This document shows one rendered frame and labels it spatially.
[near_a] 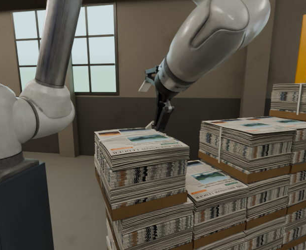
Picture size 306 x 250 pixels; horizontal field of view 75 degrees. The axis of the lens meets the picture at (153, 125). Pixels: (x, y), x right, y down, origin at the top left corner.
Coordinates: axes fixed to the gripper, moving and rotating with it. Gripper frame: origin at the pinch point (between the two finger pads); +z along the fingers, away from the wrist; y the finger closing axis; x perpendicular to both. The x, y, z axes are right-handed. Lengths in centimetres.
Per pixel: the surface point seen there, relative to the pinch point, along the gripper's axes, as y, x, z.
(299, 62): -47, 159, 32
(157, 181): 24.5, 2.1, 8.2
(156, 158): 17.1, 1.6, 3.6
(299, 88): -13, 107, 12
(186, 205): 35.1, 14.0, 13.3
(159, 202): 31.7, 2.5, 10.9
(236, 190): 35, 40, 13
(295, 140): 18, 77, 6
